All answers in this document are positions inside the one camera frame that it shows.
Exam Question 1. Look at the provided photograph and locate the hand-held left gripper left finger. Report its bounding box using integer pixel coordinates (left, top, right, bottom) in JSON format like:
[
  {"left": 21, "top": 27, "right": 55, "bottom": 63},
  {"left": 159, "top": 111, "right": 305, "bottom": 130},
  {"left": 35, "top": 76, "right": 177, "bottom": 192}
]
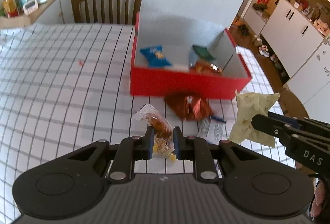
[{"left": 50, "top": 126, "right": 156, "bottom": 184}]

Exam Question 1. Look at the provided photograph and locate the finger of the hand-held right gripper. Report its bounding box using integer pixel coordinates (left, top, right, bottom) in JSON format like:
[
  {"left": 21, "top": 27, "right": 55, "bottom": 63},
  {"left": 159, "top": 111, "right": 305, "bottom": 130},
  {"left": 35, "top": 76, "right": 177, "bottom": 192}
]
[
  {"left": 268, "top": 111, "right": 310, "bottom": 127},
  {"left": 251, "top": 114, "right": 297, "bottom": 143}
]

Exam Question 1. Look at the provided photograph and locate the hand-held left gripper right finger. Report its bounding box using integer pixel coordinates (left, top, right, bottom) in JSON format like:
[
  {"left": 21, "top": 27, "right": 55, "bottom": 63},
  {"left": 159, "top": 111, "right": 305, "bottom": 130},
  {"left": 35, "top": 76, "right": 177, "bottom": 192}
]
[{"left": 173, "top": 126, "right": 277, "bottom": 184}]

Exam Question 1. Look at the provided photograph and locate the yellow clear pastry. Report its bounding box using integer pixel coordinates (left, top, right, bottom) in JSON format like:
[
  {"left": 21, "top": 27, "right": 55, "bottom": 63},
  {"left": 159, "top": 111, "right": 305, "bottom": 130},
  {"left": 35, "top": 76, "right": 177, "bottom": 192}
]
[{"left": 133, "top": 103, "right": 178, "bottom": 162}]

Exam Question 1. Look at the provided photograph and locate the pale green snack packet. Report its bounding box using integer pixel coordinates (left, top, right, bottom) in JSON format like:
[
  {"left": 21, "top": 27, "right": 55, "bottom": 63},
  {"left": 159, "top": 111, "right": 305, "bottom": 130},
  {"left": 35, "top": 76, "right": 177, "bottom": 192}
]
[{"left": 228, "top": 90, "right": 281, "bottom": 147}]

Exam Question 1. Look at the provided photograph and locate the red cardboard box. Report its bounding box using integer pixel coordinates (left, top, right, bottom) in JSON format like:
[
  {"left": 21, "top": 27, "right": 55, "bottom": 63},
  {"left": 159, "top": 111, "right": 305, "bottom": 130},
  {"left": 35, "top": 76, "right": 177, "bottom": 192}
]
[{"left": 130, "top": 11, "right": 252, "bottom": 100}]

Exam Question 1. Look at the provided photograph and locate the orange chips bag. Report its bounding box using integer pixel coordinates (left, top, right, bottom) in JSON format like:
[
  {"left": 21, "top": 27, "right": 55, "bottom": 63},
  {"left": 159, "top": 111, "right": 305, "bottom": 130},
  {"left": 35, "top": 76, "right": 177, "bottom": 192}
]
[{"left": 192, "top": 60, "right": 223, "bottom": 76}]

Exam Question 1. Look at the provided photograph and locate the blue snack packet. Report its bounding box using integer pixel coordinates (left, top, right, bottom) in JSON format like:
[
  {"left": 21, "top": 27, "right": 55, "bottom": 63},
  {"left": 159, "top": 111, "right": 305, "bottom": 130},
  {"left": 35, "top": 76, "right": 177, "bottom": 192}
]
[{"left": 139, "top": 45, "right": 173, "bottom": 68}]

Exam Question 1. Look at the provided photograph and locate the person's right hand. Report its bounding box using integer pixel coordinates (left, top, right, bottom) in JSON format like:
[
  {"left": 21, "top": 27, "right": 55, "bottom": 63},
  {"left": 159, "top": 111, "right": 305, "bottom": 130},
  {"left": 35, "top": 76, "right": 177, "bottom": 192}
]
[{"left": 310, "top": 180, "right": 330, "bottom": 217}]

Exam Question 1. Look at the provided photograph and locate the brown foil snack bag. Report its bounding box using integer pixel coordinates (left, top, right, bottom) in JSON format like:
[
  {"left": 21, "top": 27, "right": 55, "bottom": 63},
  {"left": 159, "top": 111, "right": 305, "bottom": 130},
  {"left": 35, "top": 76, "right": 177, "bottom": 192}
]
[{"left": 164, "top": 93, "right": 214, "bottom": 121}]

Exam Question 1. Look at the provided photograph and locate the white blue wrapper packet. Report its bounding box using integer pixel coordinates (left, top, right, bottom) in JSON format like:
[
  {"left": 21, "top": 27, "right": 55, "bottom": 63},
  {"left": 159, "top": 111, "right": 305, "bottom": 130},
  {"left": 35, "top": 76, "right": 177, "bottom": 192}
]
[{"left": 197, "top": 116, "right": 227, "bottom": 144}]

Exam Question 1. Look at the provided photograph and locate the white tall cabinet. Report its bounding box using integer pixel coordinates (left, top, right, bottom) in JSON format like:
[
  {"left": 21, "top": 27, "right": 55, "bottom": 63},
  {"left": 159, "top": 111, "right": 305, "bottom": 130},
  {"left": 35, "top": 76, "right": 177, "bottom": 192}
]
[{"left": 286, "top": 36, "right": 330, "bottom": 119}]

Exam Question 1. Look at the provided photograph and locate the row of shoes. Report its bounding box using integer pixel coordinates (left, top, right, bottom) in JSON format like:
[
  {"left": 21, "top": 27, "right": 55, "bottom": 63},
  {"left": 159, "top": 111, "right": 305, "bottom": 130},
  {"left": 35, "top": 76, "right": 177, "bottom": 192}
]
[{"left": 254, "top": 34, "right": 286, "bottom": 77}]

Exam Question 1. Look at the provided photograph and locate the white lower cabinet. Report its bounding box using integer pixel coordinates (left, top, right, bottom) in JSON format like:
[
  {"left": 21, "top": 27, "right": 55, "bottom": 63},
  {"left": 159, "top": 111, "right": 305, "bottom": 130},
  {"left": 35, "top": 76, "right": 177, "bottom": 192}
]
[{"left": 260, "top": 0, "right": 326, "bottom": 78}]

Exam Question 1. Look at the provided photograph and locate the checkered white tablecloth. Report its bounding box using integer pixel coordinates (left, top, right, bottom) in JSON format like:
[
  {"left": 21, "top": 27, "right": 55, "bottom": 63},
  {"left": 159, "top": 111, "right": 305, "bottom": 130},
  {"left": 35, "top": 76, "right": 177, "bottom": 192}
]
[{"left": 0, "top": 23, "right": 314, "bottom": 224}]

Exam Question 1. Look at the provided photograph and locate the white kitchen timer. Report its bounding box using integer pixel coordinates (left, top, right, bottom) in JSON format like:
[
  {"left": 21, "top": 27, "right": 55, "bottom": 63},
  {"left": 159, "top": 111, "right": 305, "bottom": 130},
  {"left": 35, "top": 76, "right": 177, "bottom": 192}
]
[{"left": 23, "top": 0, "right": 39, "bottom": 16}]

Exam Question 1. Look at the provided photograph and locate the orange juice bottle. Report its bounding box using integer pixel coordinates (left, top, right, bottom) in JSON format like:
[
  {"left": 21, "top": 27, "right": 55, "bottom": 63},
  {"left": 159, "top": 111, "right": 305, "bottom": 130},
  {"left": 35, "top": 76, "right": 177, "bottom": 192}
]
[{"left": 2, "top": 0, "right": 18, "bottom": 17}]

